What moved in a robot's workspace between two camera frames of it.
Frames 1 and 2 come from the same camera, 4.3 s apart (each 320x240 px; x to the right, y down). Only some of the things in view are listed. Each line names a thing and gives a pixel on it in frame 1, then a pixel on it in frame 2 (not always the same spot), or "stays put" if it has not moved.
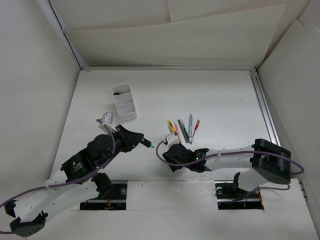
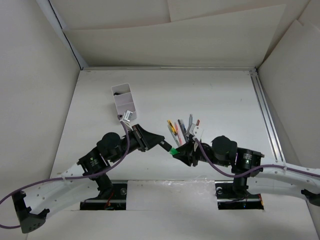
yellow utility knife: (171, 126) stays put
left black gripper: (131, 139) to (145, 140)
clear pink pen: (178, 130) stays put
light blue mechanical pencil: (190, 125) stays put
